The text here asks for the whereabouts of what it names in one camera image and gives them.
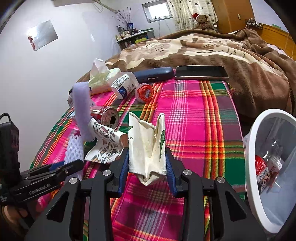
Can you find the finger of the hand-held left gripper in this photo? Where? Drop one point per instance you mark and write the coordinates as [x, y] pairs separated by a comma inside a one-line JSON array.
[[71, 169], [55, 165]]

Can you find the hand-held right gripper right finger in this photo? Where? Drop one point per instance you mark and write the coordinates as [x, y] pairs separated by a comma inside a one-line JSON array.
[[171, 176]]

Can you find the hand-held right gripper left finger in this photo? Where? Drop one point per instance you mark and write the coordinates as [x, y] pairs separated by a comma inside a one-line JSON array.
[[122, 173]]

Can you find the white foam net sleeve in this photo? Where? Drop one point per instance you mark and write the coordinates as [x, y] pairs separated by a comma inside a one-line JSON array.
[[75, 148]]

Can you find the white green carton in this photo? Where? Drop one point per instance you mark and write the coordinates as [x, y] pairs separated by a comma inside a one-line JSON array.
[[143, 150]]

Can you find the patterned paper cup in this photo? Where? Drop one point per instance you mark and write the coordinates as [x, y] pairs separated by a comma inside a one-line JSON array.
[[104, 143]]

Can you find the red cartoon face can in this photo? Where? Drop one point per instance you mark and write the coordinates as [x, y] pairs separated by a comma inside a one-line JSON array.
[[104, 114]]

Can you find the white round trash bin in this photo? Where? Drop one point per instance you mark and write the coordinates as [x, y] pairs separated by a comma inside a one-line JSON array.
[[251, 166]]

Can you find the clear jelly cup orange lid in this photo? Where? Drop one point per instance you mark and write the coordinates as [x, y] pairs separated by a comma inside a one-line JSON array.
[[144, 92]]

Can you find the white barcode yogurt cup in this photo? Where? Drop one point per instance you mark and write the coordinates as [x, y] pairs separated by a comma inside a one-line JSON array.
[[124, 84]]

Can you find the clear bottle with red label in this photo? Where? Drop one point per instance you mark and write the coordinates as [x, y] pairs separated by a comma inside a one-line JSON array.
[[261, 166]]

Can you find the plaid pink green cloth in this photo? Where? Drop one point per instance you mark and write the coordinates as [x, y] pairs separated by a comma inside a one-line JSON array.
[[196, 120]]

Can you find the soft tissue pack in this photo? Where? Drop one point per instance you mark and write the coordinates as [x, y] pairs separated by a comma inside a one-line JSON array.
[[99, 81]]

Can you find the blue glasses case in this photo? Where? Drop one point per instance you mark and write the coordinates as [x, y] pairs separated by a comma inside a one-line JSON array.
[[152, 74]]

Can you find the black smartphone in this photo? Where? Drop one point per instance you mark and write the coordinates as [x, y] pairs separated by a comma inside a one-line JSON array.
[[201, 73]]

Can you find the red hanging ornament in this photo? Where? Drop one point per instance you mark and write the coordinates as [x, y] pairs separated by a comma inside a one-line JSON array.
[[31, 42]]

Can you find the cluttered white shelf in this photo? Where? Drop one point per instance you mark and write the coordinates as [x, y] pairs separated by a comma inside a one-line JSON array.
[[136, 38]]

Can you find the brown beige fleece blanket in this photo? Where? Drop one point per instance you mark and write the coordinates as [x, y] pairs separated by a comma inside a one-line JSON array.
[[231, 53]]

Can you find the dry branches in vase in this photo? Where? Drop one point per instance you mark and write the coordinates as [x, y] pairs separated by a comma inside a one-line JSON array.
[[126, 16]]

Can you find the brown teddy bear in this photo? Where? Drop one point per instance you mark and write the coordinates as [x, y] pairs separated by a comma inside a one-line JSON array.
[[203, 20]]

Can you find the heart patterned curtain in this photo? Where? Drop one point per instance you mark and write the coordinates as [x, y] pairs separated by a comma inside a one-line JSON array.
[[185, 14]]

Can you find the wrapped air conditioner pipe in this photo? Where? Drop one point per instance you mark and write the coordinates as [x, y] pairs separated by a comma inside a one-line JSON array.
[[108, 8]]

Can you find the small window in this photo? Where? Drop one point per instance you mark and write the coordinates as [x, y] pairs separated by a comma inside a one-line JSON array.
[[157, 10]]

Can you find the wooden wardrobe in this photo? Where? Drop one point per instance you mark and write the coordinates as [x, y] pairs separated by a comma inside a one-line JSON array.
[[231, 16]]

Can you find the white power strip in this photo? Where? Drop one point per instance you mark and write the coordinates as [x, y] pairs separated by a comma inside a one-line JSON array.
[[254, 23]]

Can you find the wooden bed headboard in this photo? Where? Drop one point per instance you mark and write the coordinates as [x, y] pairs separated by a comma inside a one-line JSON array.
[[277, 37]]

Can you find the silver wall panel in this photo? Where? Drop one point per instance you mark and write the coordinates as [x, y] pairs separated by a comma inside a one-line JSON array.
[[44, 34]]

